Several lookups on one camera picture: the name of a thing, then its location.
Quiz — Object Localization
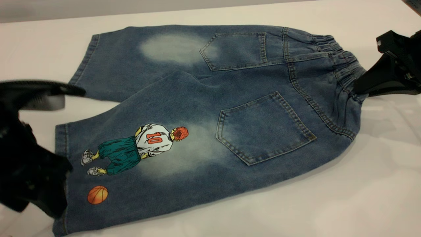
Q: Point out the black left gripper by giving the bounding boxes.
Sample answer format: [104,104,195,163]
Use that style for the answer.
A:
[0,109,73,218]

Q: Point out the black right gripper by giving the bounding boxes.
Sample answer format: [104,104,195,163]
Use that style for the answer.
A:
[355,30,421,97]

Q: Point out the blue denim shorts basketball print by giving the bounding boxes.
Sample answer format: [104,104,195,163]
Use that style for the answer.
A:
[53,25,367,237]

